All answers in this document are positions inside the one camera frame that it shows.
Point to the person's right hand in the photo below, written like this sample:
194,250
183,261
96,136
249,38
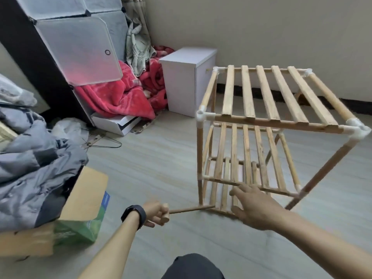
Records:
258,209

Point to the person's left hand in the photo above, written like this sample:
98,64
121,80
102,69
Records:
156,214

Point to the single white connector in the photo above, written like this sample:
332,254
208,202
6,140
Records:
357,127
216,69
307,72
201,116
298,187

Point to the person's left forearm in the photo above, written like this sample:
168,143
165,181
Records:
110,252

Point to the person's right forearm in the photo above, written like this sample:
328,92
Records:
331,247

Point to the black smartwatch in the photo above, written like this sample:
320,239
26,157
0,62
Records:
134,215

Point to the wooden mallet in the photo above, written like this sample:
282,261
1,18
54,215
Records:
192,208

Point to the green cardboard box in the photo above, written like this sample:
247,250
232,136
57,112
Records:
81,220

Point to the flat white box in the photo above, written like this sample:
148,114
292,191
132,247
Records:
113,125

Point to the white plastic bag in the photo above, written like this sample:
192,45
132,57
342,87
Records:
70,130

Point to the red fleece blanket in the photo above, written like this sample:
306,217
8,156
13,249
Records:
116,93

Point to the grey jacket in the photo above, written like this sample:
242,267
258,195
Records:
32,171

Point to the white box cabinet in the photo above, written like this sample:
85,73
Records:
183,81

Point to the pale green cloth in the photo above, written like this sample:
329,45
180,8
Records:
138,49

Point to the white plastic door panel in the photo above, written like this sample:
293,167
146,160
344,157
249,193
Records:
78,49

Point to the green striped curtain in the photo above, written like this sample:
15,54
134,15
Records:
135,11

